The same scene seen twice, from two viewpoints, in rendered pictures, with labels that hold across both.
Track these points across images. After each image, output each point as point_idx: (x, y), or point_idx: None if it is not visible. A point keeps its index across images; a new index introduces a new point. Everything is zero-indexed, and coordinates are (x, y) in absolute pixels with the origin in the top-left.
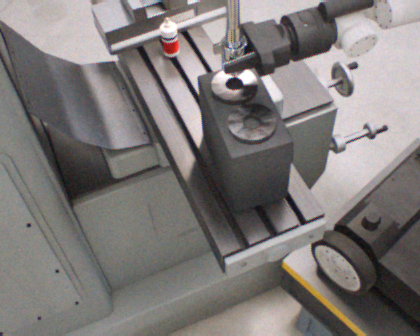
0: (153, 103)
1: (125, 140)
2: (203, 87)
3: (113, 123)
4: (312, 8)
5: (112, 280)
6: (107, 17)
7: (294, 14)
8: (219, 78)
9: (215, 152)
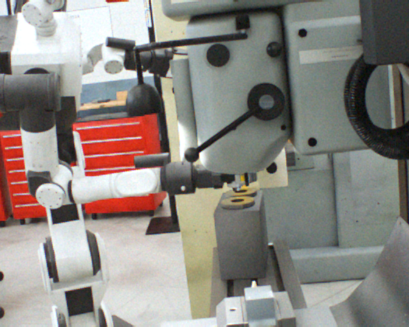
0: (297, 296)
1: (333, 309)
2: (259, 205)
3: (342, 318)
4: (171, 165)
5: None
6: (320, 318)
7: (185, 163)
8: (245, 202)
9: (265, 240)
